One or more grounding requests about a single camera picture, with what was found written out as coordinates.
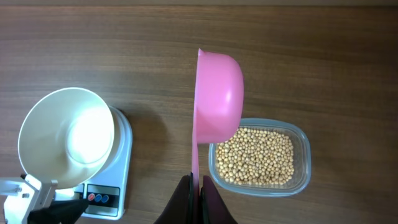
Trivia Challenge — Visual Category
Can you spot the white digital kitchen scale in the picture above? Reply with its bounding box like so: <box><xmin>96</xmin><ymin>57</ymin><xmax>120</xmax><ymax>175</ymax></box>
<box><xmin>54</xmin><ymin>107</ymin><xmax>133</xmax><ymax>220</ymax></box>

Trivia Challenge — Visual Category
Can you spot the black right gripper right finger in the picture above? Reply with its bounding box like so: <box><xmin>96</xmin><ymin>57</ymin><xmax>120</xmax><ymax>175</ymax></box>
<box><xmin>200</xmin><ymin>175</ymin><xmax>238</xmax><ymax>224</ymax></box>

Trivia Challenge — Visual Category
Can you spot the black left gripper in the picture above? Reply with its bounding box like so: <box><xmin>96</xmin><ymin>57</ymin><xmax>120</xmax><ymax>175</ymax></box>
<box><xmin>27</xmin><ymin>199</ymin><xmax>89</xmax><ymax>224</ymax></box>

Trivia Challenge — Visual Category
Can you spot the pink plastic measuring scoop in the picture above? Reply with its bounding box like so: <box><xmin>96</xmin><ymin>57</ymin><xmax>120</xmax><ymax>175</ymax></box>
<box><xmin>192</xmin><ymin>49</ymin><xmax>244</xmax><ymax>194</ymax></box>

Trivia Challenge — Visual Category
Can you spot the soybeans pile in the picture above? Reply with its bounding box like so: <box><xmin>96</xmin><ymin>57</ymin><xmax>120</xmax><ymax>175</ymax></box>
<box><xmin>216</xmin><ymin>128</ymin><xmax>294</xmax><ymax>186</ymax></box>

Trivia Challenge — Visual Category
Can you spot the clear plastic container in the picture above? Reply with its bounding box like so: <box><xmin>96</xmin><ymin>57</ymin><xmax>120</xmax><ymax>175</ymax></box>
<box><xmin>209</xmin><ymin>118</ymin><xmax>312</xmax><ymax>197</ymax></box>

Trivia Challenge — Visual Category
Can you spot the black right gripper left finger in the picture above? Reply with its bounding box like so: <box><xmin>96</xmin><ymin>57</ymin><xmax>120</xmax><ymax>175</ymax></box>
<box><xmin>154</xmin><ymin>175</ymin><xmax>193</xmax><ymax>224</ymax></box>

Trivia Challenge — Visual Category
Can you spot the white bowl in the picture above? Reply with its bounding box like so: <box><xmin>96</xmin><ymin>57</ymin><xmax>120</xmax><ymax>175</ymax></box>
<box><xmin>17</xmin><ymin>87</ymin><xmax>115</xmax><ymax>189</ymax></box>

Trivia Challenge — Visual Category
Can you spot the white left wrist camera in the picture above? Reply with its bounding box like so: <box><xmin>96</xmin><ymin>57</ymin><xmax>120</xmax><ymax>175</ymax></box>
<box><xmin>1</xmin><ymin>174</ymin><xmax>58</xmax><ymax>224</ymax></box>

